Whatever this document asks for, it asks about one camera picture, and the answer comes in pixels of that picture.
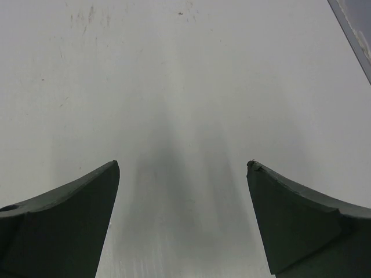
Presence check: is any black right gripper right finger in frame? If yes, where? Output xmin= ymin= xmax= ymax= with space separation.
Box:
xmin=247 ymin=160 xmax=370 ymax=277

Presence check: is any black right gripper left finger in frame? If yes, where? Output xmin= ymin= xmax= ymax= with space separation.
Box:
xmin=1 ymin=160 xmax=119 ymax=277

